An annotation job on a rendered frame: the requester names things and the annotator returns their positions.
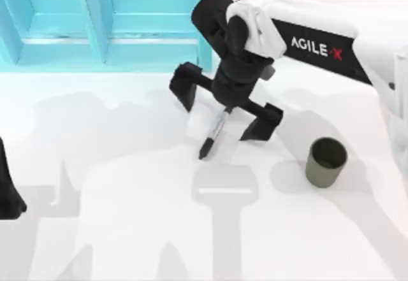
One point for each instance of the grey rounded box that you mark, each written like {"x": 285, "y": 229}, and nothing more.
{"x": 268, "y": 72}

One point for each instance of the black marker pen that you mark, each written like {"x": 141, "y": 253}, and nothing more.
{"x": 212, "y": 137}

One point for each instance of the light blue rack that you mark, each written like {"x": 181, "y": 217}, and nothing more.
{"x": 153, "y": 23}

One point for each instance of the olive grey cup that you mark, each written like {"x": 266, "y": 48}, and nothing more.
{"x": 318, "y": 176}

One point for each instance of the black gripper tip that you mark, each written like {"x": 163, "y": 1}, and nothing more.
{"x": 8, "y": 191}

